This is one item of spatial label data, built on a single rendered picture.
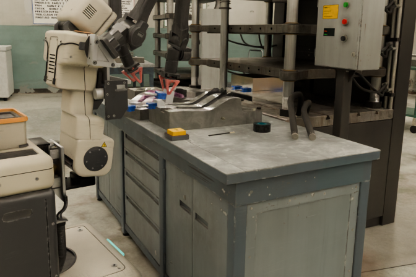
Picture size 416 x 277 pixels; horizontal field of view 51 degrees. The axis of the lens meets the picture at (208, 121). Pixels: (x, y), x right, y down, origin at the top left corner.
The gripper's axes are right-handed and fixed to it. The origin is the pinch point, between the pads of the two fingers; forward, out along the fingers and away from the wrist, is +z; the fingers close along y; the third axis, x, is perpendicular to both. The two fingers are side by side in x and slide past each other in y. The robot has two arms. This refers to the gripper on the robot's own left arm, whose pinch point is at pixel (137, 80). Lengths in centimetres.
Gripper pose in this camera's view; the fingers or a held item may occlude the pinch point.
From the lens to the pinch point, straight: 224.5
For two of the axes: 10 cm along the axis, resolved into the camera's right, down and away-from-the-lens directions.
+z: 3.4, 8.3, 4.3
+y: -6.0, -1.6, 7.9
